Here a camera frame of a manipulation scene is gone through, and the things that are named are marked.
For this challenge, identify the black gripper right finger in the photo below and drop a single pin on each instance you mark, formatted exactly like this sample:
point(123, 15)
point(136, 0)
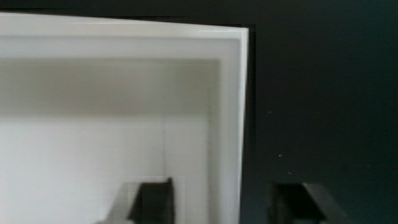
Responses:
point(303, 205)

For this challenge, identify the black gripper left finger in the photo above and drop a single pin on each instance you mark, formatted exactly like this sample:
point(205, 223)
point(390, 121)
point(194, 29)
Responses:
point(145, 204)

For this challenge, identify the white drawer box with knob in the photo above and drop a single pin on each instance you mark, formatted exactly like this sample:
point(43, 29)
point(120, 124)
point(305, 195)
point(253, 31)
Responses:
point(122, 115)

